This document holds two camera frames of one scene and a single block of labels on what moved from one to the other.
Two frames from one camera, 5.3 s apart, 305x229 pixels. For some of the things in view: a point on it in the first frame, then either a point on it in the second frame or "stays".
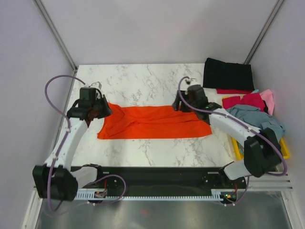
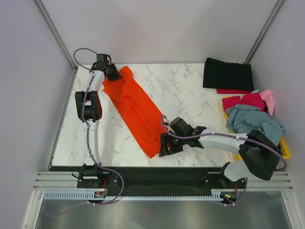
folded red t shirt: (233, 91) stays
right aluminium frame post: (262, 34) stays
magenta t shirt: (253, 99) stays
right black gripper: (175, 105) -> (165, 138)
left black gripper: (107, 110) -> (116, 76)
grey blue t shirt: (252, 114) stays
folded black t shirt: (219, 74) stays
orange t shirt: (127, 122) -> (147, 122)
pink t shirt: (268, 96) stays
